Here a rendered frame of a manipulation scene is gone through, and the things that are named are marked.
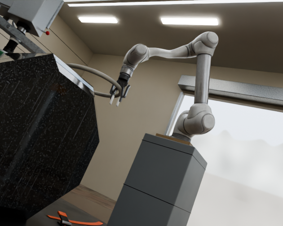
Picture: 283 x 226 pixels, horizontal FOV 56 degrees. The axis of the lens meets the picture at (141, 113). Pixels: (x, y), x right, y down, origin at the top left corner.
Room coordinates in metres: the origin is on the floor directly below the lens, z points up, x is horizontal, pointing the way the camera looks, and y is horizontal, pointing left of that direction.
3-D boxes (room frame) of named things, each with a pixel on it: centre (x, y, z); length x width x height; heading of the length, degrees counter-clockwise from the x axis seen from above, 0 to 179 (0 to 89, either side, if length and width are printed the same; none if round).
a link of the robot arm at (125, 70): (1.80, 0.22, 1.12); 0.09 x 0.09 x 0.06
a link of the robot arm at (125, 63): (1.79, 0.22, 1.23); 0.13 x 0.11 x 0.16; 14
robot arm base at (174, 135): (2.00, -0.34, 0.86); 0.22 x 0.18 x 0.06; 67
